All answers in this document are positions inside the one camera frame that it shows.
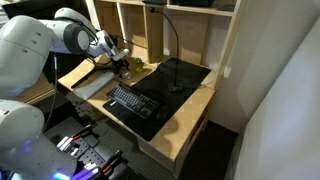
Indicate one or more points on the red black toggle clamp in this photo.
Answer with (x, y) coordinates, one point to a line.
(106, 163)
(78, 136)

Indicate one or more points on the wooden shelf hutch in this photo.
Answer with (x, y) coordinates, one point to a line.
(190, 33)

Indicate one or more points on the black gooseneck desk lamp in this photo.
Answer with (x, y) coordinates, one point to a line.
(175, 88)

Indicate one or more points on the yellow-green sparkling water can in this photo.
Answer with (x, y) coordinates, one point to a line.
(138, 65)

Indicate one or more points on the black computer mouse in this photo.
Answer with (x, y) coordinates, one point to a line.
(162, 114)

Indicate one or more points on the wooden desk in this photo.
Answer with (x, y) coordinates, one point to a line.
(180, 126)

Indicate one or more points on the white paper towel roll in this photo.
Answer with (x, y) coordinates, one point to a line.
(95, 86)

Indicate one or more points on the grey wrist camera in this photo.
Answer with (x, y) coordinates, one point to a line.
(120, 54)

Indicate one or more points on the black perforated robot table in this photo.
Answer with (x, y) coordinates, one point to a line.
(85, 155)

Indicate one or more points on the pink sparkling water can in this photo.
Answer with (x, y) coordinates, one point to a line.
(126, 73)

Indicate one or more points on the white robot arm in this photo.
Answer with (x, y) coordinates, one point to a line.
(23, 53)

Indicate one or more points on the small white tag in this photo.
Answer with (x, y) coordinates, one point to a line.
(227, 72)

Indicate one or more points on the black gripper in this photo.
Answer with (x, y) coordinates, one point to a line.
(120, 63)

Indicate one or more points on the black desk mat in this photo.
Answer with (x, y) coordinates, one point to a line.
(186, 76)

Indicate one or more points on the grey mechanical keyboard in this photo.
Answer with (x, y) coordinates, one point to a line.
(133, 100)

